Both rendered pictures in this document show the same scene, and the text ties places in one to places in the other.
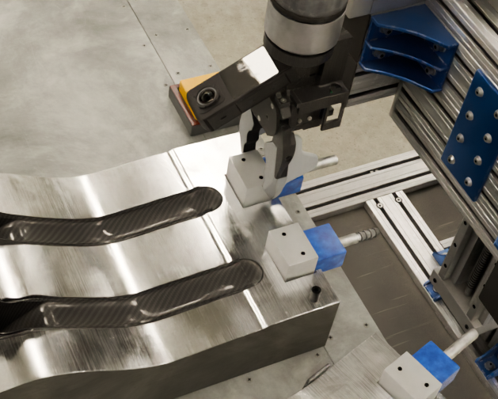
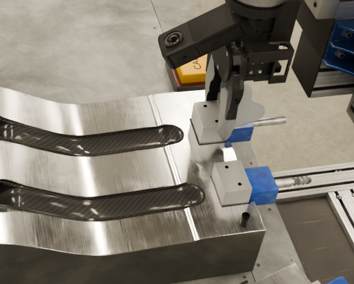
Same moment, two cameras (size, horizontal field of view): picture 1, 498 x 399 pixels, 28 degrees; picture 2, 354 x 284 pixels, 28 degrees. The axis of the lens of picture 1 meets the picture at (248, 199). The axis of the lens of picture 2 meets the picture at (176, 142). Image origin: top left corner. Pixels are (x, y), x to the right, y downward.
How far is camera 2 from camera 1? 0.22 m
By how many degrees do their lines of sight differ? 10
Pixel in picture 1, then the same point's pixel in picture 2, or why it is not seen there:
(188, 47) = not seen: hidden behind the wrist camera
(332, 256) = (265, 192)
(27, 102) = (54, 55)
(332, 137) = (313, 147)
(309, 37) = not seen: outside the picture
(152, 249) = (117, 165)
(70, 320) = (32, 205)
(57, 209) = (47, 123)
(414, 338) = not seen: outside the picture
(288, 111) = (240, 58)
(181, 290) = (133, 201)
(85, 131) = (94, 81)
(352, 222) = (315, 207)
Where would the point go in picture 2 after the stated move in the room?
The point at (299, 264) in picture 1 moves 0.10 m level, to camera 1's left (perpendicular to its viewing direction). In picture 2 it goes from (234, 192) to (158, 166)
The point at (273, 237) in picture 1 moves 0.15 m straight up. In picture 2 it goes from (217, 168) to (237, 77)
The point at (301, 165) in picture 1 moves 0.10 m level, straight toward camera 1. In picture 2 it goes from (250, 112) to (223, 163)
